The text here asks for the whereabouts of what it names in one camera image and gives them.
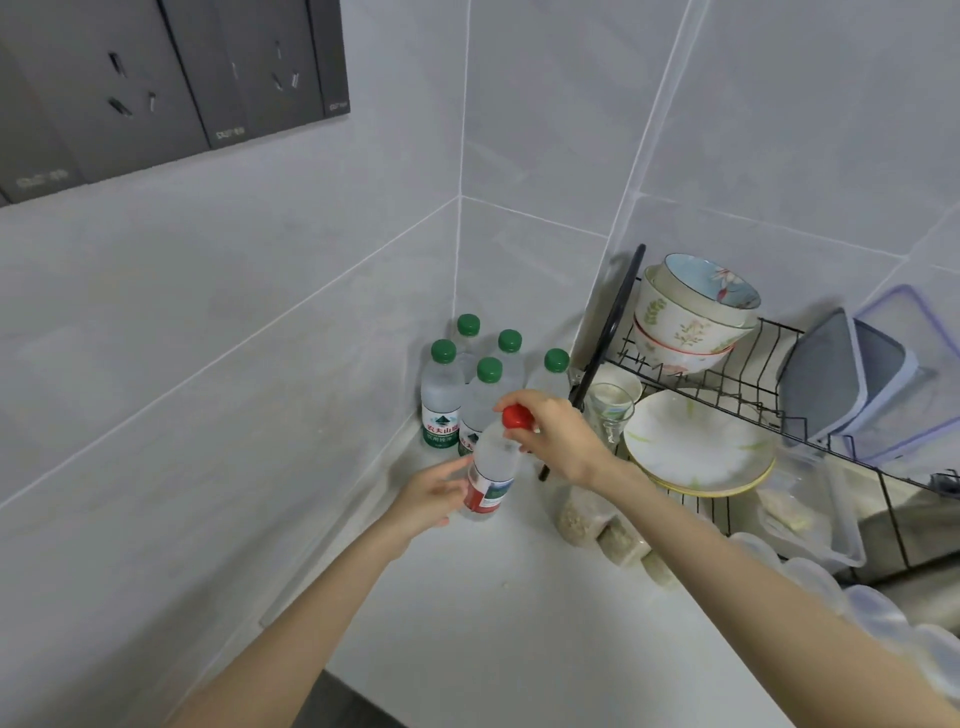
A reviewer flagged black wire dish rack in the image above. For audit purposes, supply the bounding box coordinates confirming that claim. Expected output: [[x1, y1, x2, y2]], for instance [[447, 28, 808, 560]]
[[538, 243, 960, 594]]

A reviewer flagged yellow-rimmed plate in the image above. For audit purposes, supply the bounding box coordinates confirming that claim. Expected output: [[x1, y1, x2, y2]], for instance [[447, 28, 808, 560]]
[[652, 461, 778, 500]]

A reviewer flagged person's left hand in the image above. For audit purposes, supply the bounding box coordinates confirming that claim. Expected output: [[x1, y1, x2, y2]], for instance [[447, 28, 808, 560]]
[[382, 453, 475, 560]]

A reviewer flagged dark grey wall socket panel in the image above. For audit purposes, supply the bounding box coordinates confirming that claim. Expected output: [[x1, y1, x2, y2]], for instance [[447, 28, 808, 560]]
[[0, 0, 352, 210]]

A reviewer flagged white leaf print plate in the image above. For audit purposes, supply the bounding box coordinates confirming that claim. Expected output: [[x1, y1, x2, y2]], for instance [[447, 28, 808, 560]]
[[622, 389, 778, 493]]

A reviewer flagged person's left forearm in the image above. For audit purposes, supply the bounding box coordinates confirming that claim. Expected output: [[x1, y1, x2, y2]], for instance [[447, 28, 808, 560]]
[[164, 524, 410, 728]]

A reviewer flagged row of clear grain jars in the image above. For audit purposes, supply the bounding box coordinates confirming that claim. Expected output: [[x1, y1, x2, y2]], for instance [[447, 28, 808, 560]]
[[553, 479, 960, 699]]

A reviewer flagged white leaf print bowl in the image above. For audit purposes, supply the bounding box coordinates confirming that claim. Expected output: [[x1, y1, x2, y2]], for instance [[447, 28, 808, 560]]
[[635, 266, 759, 354]]

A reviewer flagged clear plastic container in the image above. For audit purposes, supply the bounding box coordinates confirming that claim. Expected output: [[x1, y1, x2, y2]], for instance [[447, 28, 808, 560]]
[[836, 284, 960, 470]]

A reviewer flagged grey plastic lid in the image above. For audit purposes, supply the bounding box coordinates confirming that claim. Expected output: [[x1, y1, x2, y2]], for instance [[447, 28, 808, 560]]
[[776, 308, 920, 444]]

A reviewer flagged white red-rimmed bowl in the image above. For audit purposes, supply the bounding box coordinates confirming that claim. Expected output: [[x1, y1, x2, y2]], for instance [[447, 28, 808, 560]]
[[632, 314, 736, 376]]

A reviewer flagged clear red-capped water bottle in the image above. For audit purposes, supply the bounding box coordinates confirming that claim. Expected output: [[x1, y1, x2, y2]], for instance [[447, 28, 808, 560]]
[[458, 403, 535, 521]]

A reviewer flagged person's right forearm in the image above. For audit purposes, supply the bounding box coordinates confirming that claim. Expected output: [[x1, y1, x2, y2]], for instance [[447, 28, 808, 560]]
[[592, 457, 960, 728]]

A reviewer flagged clear green-capped water bottle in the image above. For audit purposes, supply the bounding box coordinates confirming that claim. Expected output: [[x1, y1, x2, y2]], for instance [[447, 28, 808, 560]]
[[524, 348, 573, 403], [494, 328, 526, 391], [453, 313, 483, 361], [419, 339, 463, 451], [457, 356, 505, 457]]

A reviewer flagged clear glass cup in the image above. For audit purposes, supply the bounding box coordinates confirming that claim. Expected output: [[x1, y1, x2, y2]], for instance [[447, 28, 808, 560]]
[[583, 382, 637, 451]]

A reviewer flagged clear plastic box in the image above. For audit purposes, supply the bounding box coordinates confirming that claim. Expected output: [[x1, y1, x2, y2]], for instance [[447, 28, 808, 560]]
[[753, 442, 868, 571]]

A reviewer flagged person's right hand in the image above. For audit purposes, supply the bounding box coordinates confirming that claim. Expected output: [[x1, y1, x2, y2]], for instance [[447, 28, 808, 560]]
[[492, 389, 624, 489]]

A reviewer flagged white cup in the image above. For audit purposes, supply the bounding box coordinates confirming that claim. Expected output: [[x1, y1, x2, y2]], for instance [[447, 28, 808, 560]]
[[588, 363, 645, 410]]

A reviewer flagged blue floral bowl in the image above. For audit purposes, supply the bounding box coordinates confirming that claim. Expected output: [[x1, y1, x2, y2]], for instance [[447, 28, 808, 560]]
[[663, 252, 763, 310]]

